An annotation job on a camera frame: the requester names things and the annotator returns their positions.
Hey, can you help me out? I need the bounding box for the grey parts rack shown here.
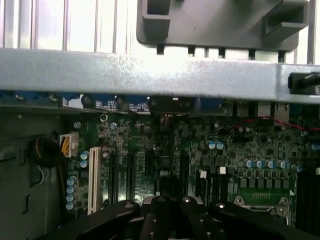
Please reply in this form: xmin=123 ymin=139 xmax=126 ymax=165
xmin=136 ymin=0 xmax=311 ymax=53

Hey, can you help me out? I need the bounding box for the long black expansion slot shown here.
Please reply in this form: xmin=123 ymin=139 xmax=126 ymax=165
xmin=180 ymin=154 xmax=190 ymax=198
xmin=107 ymin=152 xmax=120 ymax=203
xmin=126 ymin=152 xmax=138 ymax=201

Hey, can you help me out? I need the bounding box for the black braided power cable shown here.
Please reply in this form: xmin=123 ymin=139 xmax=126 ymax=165
xmin=28 ymin=137 xmax=66 ymax=196

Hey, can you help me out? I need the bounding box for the black RAM slot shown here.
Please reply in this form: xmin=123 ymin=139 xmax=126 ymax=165
xmin=297 ymin=172 xmax=310 ymax=226
xmin=220 ymin=174 xmax=230 ymax=202
xmin=211 ymin=174 xmax=221 ymax=201

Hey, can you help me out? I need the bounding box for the white power connector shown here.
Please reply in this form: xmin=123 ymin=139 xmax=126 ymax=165
xmin=59 ymin=133 xmax=79 ymax=158

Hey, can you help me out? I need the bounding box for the white expansion slot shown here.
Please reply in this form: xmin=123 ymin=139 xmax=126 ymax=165
xmin=87 ymin=146 xmax=103 ymax=216

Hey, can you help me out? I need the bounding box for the blue card retention latch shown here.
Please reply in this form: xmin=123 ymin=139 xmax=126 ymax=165
xmin=125 ymin=94 xmax=151 ymax=111
xmin=199 ymin=96 xmax=224 ymax=111
xmin=56 ymin=91 xmax=81 ymax=100
xmin=0 ymin=90 xmax=51 ymax=101

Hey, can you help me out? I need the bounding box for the CPU socket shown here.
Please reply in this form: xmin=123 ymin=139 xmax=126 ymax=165
xmin=232 ymin=195 xmax=298 ymax=227

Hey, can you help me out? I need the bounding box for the green motherboard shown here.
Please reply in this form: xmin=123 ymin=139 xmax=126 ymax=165
xmin=59 ymin=109 xmax=320 ymax=227

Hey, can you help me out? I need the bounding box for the open black PC case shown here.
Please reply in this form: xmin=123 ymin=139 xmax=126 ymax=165
xmin=0 ymin=46 xmax=320 ymax=240

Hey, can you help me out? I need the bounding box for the short black expansion slot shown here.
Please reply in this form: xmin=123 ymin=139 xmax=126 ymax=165
xmin=145 ymin=151 xmax=156 ymax=176

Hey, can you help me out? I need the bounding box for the black case lock slider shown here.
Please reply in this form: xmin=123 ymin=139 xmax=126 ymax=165
xmin=287 ymin=71 xmax=320 ymax=95

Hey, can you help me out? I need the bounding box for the red and black twisted wire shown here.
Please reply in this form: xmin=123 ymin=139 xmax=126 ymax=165
xmin=229 ymin=115 xmax=320 ymax=133

